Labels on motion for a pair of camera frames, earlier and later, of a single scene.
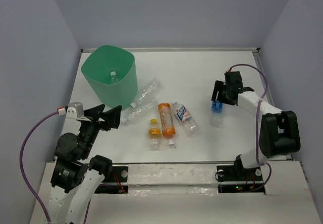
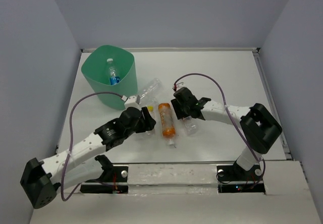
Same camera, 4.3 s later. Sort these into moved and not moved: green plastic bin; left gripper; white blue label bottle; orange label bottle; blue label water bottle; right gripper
Moved: blue label water bottle; left gripper; right gripper
Not moved: orange label bottle; white blue label bottle; green plastic bin
